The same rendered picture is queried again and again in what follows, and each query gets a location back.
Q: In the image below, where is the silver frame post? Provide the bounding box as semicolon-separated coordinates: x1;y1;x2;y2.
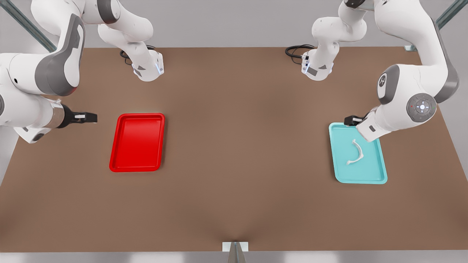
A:
222;241;249;263
404;0;468;52
0;0;57;53

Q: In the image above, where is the black cable loop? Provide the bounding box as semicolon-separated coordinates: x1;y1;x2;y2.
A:
285;45;317;65
120;45;156;66

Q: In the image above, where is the red plastic tray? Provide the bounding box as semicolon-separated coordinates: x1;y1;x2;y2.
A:
109;113;166;172

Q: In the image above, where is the white curved pipe clamp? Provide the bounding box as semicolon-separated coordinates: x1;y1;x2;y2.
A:
346;139;365;165

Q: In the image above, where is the turquoise plastic tray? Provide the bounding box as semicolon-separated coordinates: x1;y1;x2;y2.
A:
329;122;388;184

